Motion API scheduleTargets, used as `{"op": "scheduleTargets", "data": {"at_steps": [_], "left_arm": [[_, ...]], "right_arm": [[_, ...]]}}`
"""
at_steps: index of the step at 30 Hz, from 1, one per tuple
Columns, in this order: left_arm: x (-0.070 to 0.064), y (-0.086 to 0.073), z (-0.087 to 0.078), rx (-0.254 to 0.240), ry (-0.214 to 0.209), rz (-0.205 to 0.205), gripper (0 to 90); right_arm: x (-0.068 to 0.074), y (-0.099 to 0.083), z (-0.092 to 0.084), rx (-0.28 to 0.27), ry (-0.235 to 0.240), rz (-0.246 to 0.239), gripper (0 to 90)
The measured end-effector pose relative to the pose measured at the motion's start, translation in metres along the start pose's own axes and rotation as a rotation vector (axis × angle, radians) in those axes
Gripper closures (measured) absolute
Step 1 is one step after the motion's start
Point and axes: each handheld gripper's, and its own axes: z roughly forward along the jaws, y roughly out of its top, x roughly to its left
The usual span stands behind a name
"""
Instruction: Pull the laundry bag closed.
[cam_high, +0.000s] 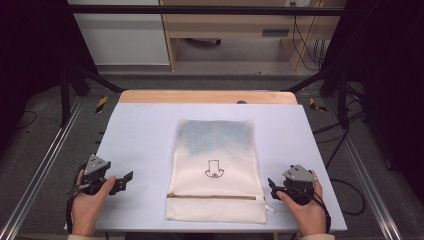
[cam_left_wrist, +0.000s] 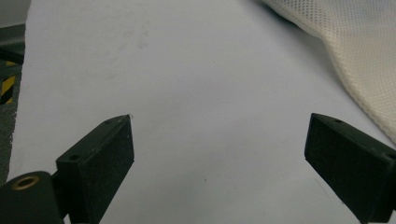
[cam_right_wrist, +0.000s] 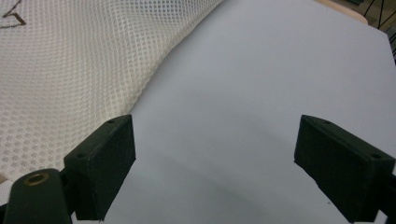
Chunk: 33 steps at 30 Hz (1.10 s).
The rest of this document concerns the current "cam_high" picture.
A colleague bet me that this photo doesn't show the white cabinet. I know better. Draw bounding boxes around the white cabinet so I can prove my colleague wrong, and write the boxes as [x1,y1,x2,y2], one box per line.
[67,0,171,67]

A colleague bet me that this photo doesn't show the yellow clamp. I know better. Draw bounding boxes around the yellow clamp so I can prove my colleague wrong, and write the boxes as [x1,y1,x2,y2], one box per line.
[307,96,329,114]
[94,95,110,115]

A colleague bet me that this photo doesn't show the hand-held gripper black cable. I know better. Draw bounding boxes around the hand-held gripper black cable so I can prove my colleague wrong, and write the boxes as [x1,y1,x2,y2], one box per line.
[289,185,332,235]
[65,161,88,235]

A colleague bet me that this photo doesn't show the yellow clamp left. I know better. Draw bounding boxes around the yellow clamp left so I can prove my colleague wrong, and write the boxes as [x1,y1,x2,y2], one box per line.
[94,95,110,115]

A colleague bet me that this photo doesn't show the cream mesh laundry bag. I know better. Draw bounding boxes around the cream mesh laundry bag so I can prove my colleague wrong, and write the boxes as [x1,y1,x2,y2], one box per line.
[165,118,268,225]

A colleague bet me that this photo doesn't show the person's right hand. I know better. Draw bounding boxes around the person's right hand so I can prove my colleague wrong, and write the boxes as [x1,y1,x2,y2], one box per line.
[276,170,327,237]

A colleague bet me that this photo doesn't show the wooden table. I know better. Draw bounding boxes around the wooden table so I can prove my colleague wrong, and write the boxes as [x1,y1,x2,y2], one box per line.
[118,89,299,105]

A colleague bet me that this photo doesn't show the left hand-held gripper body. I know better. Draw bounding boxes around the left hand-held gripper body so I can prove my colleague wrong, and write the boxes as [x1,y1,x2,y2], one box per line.
[79,153,116,196]

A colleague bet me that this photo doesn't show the aluminium floor rail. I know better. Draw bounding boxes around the aluminium floor rail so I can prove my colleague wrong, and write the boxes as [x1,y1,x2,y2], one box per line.
[0,95,85,240]
[324,97,403,240]

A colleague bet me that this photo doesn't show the person's left hand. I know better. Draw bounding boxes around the person's left hand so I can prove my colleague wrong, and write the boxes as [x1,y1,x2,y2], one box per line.
[70,169,117,238]

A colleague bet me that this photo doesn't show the light wooden desk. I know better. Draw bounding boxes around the light wooden desk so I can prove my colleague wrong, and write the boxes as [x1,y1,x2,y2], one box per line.
[158,0,348,72]

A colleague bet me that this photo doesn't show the black hanging desk cables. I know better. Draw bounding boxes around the black hanging desk cables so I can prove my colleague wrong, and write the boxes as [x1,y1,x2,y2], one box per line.
[290,1,327,72]

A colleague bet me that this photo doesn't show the left hand-held gripper black cable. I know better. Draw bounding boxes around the left hand-held gripper black cable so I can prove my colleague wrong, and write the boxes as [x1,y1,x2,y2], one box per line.
[65,161,88,235]

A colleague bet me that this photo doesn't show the yellow clamp right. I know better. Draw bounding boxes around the yellow clamp right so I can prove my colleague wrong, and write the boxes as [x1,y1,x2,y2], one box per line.
[307,96,329,114]

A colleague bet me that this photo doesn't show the black metal stand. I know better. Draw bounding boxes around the black metal stand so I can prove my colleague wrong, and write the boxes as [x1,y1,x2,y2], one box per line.
[59,64,126,128]
[282,64,352,130]

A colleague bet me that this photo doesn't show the dark curtain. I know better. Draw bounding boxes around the dark curtain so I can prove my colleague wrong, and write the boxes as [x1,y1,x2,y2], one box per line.
[0,0,98,153]
[322,0,424,204]

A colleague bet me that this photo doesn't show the thin black floor cable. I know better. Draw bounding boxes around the thin black floor cable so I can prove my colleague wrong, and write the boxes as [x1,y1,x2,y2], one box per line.
[15,110,39,130]

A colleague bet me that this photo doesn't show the black metal crossbar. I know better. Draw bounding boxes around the black metal crossbar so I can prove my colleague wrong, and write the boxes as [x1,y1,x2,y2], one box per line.
[66,4,346,17]

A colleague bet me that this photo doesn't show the right hand-held gripper black cable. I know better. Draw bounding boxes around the right hand-held gripper black cable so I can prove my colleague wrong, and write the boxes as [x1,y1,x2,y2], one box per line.
[289,185,332,235]

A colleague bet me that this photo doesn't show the black floor cable loop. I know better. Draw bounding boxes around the black floor cable loop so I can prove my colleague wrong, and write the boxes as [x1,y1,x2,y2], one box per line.
[312,109,368,217]

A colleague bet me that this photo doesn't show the white foam board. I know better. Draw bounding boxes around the white foam board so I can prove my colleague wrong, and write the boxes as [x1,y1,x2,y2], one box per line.
[63,102,348,234]

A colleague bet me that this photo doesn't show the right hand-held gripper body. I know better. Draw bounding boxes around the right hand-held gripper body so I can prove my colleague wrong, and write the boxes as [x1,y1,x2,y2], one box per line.
[281,164,319,206]

